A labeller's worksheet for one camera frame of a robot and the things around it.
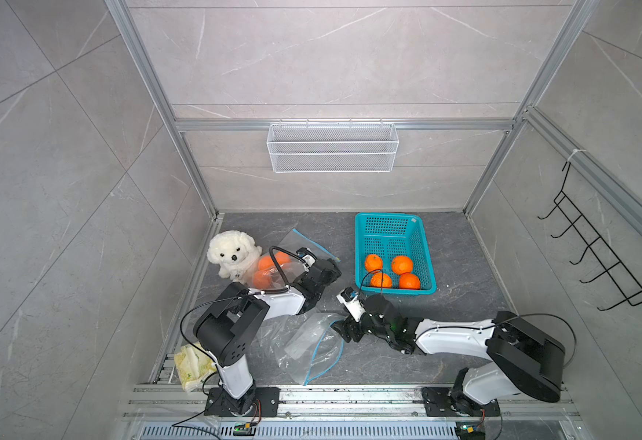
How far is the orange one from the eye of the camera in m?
0.92

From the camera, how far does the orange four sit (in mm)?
972

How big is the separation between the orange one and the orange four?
0.06 ft
